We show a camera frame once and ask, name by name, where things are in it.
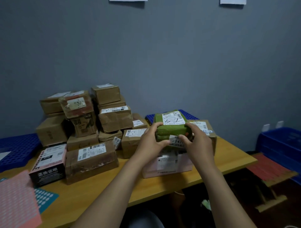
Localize brown box with blue-marked label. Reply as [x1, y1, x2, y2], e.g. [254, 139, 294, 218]
[188, 120, 217, 155]

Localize person's left hand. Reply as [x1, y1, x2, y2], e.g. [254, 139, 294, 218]
[133, 122, 171, 166]

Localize small brown printed box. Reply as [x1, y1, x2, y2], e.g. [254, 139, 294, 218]
[70, 112, 97, 138]

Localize person's right forearm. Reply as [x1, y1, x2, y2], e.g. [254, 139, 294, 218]
[200, 164, 257, 228]

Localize pile of brown parcels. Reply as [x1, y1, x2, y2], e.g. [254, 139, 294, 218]
[36, 83, 149, 185]

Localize black and pink box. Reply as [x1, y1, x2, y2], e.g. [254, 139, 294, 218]
[29, 143, 67, 188]

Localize large pink box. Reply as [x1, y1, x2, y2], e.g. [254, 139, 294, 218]
[142, 141, 194, 179]

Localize blue plastic grid pallet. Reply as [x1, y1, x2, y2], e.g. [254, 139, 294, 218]
[145, 109, 200, 126]
[0, 133, 42, 173]

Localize light green parcel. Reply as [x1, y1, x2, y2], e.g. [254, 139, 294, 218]
[154, 110, 192, 143]

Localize person's left forearm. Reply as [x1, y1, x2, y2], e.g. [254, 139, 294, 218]
[70, 157, 146, 228]

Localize blue plastic crate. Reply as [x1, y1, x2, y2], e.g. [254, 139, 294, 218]
[256, 127, 301, 186]

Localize teal sticker sheet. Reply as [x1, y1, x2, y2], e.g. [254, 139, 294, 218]
[0, 177, 59, 214]

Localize pink dot sticker sheet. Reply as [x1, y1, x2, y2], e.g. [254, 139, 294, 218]
[0, 170, 42, 228]

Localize person's right hand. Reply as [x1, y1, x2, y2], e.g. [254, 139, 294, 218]
[178, 122, 217, 172]

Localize person's grey trousers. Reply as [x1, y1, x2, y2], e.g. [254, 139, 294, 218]
[127, 209, 165, 228]

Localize taped box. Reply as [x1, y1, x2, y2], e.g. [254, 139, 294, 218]
[59, 90, 94, 119]

